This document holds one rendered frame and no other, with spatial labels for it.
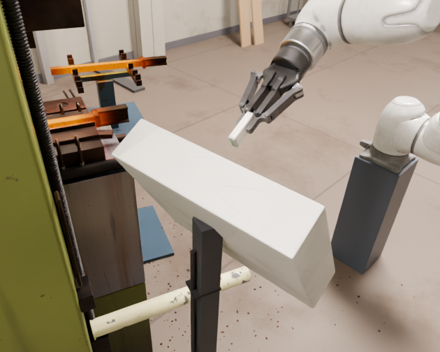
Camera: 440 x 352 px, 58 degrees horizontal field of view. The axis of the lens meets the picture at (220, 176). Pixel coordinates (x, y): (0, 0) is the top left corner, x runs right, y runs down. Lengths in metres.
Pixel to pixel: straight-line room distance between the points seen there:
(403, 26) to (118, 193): 0.76
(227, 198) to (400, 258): 1.82
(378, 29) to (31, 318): 0.86
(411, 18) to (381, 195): 1.12
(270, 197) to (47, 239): 0.41
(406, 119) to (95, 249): 1.22
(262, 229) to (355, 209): 1.45
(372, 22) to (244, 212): 0.48
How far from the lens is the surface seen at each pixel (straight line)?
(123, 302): 1.40
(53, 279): 0.83
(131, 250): 1.23
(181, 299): 1.10
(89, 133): 1.09
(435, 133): 1.63
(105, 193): 1.07
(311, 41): 0.88
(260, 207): 0.52
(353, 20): 0.86
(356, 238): 2.02
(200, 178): 0.56
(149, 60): 1.68
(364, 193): 1.87
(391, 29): 0.84
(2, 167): 0.66
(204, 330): 0.83
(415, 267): 2.29
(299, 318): 1.88
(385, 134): 1.74
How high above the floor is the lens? 1.51
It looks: 36 degrees down
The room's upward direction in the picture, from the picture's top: 3 degrees clockwise
